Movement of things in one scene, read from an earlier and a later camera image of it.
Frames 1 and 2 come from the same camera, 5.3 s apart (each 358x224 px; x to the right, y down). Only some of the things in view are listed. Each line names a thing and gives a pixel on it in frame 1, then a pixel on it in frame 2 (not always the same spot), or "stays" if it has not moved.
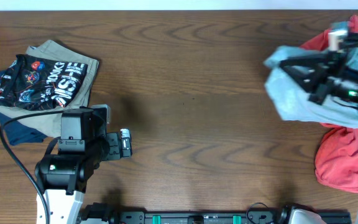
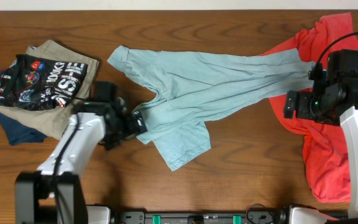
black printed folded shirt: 40,84 stays
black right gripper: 322,82 → 291,104
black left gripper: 114,146 → 132,123
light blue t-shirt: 293,98 → 189,84
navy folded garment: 18,132 stays
